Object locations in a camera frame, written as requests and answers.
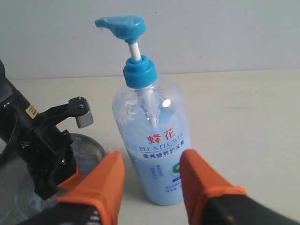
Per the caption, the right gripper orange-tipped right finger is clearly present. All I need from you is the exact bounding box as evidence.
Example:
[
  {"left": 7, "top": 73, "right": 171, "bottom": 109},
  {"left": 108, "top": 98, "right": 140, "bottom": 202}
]
[{"left": 180, "top": 149, "right": 298, "bottom": 225}]

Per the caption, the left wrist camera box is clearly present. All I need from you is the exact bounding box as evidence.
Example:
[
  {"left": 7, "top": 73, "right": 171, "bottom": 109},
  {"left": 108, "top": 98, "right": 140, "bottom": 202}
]
[{"left": 40, "top": 96, "right": 94, "bottom": 128}]

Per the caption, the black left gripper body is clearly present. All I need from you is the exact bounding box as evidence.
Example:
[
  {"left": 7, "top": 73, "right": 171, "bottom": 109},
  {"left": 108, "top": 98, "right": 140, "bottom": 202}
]
[{"left": 18, "top": 126, "right": 82, "bottom": 200}]

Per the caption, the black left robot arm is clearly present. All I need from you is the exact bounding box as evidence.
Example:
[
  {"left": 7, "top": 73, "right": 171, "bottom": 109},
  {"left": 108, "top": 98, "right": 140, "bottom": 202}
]
[{"left": 0, "top": 64, "right": 88, "bottom": 200}]

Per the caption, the right gripper orange-tipped left finger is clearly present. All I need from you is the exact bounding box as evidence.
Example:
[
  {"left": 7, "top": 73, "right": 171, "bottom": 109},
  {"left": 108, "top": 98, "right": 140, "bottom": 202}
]
[{"left": 22, "top": 150, "right": 125, "bottom": 225}]

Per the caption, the blue soap pump bottle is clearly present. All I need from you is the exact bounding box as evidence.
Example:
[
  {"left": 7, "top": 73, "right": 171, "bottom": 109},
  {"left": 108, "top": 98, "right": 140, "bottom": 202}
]
[{"left": 95, "top": 15, "right": 191, "bottom": 206}]

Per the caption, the round stainless steel plate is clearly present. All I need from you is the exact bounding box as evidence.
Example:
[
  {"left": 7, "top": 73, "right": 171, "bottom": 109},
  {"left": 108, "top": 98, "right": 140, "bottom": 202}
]
[{"left": 15, "top": 133, "right": 105, "bottom": 223}]

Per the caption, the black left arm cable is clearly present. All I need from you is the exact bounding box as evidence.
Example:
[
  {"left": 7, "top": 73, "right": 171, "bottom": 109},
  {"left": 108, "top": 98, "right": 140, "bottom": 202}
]
[{"left": 0, "top": 105, "right": 21, "bottom": 162}]

